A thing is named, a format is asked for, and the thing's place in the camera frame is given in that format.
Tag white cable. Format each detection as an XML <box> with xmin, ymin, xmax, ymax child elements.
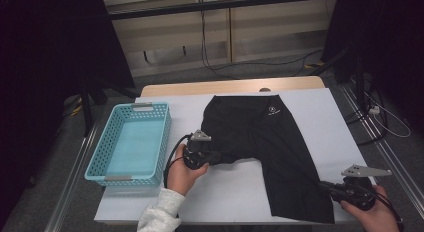
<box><xmin>364</xmin><ymin>91</ymin><xmax>412</xmax><ymax>139</ymax></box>

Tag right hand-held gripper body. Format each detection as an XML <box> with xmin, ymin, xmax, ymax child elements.
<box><xmin>332</xmin><ymin>163</ymin><xmax>394</xmax><ymax>212</ymax></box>

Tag person's right hand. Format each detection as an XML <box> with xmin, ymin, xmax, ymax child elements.
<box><xmin>339</xmin><ymin>185</ymin><xmax>400</xmax><ymax>232</ymax></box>

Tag person's left hand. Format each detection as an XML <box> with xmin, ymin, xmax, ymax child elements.
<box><xmin>166</xmin><ymin>143</ymin><xmax>210</xmax><ymax>197</ymax></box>

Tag black metal stand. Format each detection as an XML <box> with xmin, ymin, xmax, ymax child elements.
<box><xmin>308</xmin><ymin>46</ymin><xmax>368</xmax><ymax>108</ymax></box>
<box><xmin>79</xmin><ymin>76</ymin><xmax>141</xmax><ymax>138</ymax></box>

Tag light blue perforated plastic basket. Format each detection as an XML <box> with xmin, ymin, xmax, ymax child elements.
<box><xmin>84</xmin><ymin>101</ymin><xmax>173</xmax><ymax>188</ymax></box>

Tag yellow floor tape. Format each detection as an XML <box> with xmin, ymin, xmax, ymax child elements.
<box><xmin>304</xmin><ymin>60</ymin><xmax>325</xmax><ymax>70</ymax></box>
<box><xmin>68</xmin><ymin>97</ymin><xmax>83</xmax><ymax>117</ymax></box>

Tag wooden table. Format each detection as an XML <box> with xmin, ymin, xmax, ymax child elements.
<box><xmin>139</xmin><ymin>75</ymin><xmax>326</xmax><ymax>98</ymax></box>

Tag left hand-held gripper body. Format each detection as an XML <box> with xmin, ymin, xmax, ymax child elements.
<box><xmin>182</xmin><ymin>129</ymin><xmax>215</xmax><ymax>171</ymax></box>

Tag beige wooden counter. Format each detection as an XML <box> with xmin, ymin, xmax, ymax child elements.
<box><xmin>102</xmin><ymin>0</ymin><xmax>338</xmax><ymax>78</ymax></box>

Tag right hand-held gripper cable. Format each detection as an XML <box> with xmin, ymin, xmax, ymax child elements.
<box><xmin>364</xmin><ymin>185</ymin><xmax>405</xmax><ymax>232</ymax></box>

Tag black pants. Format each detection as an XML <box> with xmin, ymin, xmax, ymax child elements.
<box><xmin>200</xmin><ymin>94</ymin><xmax>336</xmax><ymax>225</ymax></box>

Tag aluminium floor rail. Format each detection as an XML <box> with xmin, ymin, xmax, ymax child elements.
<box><xmin>339</xmin><ymin>85</ymin><xmax>424</xmax><ymax>220</ymax></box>
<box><xmin>44</xmin><ymin>123</ymin><xmax>99</xmax><ymax>232</ymax></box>

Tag black curtain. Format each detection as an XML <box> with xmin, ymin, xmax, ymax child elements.
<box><xmin>0</xmin><ymin>0</ymin><xmax>136</xmax><ymax>206</ymax></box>
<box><xmin>321</xmin><ymin>0</ymin><xmax>424</xmax><ymax>133</ymax></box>

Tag black floor cables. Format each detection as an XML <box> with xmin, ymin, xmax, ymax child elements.
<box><xmin>344</xmin><ymin>88</ymin><xmax>389</xmax><ymax>147</ymax></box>

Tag black socket cable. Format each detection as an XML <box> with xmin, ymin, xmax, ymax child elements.
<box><xmin>199</xmin><ymin>1</ymin><xmax>325</xmax><ymax>80</ymax></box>

